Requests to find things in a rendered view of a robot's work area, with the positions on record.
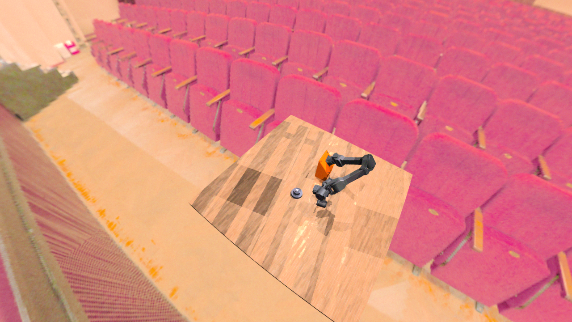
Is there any grey round pedestal with silver shaft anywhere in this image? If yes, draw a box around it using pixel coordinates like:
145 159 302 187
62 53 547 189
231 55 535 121
291 188 303 199

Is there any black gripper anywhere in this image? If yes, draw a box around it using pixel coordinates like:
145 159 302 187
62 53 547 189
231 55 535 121
316 198 327 208

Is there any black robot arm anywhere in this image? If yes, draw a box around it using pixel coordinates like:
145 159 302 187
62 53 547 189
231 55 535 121
313 153 376 201

